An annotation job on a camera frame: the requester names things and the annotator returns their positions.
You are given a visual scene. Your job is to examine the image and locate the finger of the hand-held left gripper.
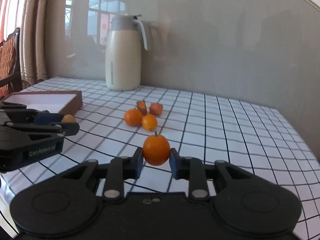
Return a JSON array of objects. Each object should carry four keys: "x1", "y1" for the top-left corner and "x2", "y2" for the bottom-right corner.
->
[
  {"x1": 0, "y1": 102, "x2": 64, "y2": 126},
  {"x1": 0, "y1": 122, "x2": 80, "y2": 138}
]

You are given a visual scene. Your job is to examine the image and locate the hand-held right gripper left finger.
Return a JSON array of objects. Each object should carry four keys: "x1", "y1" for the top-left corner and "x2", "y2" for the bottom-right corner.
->
[{"x1": 61, "y1": 147, "x2": 144, "y2": 203}]

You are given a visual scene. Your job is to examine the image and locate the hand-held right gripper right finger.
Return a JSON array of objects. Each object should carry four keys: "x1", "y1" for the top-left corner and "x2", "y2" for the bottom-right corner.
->
[{"x1": 169, "y1": 148, "x2": 253, "y2": 203}]

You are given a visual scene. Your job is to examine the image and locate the tan round fruit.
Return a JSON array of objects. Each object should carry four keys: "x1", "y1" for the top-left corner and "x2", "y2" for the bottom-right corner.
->
[{"x1": 61, "y1": 114, "x2": 77, "y2": 124}]

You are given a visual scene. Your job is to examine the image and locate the brown cardboard box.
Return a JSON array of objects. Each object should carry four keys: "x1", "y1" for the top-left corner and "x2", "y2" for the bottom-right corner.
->
[{"x1": 3, "y1": 90, "x2": 83, "y2": 117}]

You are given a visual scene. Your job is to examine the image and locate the large orange with stem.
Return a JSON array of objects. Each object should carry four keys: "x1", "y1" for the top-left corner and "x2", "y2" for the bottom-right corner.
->
[{"x1": 142, "y1": 131, "x2": 170, "y2": 167}]

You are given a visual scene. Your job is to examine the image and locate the carrot chunk with dark spots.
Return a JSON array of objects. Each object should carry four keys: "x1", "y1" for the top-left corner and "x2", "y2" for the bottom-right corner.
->
[{"x1": 136, "y1": 100, "x2": 148, "y2": 115}]

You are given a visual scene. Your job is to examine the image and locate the orange carrot chunk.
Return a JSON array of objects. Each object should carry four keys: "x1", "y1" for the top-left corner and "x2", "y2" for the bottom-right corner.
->
[{"x1": 149, "y1": 102, "x2": 163, "y2": 116}]

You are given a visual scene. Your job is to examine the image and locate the small orange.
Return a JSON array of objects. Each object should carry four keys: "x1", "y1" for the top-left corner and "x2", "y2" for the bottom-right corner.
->
[{"x1": 141, "y1": 114, "x2": 158, "y2": 132}]

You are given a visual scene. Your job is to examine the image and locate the medium orange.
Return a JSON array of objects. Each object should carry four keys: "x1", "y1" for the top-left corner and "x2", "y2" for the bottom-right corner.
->
[{"x1": 124, "y1": 108, "x2": 143, "y2": 127}]

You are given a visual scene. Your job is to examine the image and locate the white black checkered tablecloth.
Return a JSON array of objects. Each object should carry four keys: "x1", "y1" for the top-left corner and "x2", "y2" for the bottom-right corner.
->
[{"x1": 0, "y1": 77, "x2": 320, "y2": 240}]

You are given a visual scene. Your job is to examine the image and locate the wooden sofa orange cushions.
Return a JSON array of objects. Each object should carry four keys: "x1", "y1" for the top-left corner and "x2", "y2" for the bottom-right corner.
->
[{"x1": 0, "y1": 27, "x2": 23, "y2": 98}]

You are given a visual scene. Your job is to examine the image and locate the cream thermos jug grey lid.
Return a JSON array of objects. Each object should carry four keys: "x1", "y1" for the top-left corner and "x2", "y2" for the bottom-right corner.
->
[{"x1": 105, "y1": 14, "x2": 152, "y2": 91}]

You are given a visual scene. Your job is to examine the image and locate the beige lace-trimmed curtain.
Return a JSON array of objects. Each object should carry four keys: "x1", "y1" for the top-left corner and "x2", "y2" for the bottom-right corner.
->
[{"x1": 17, "y1": 0, "x2": 74, "y2": 88}]

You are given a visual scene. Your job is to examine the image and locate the window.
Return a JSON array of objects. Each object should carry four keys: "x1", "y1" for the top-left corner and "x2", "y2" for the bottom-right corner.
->
[{"x1": 0, "y1": 0, "x2": 28, "y2": 40}]

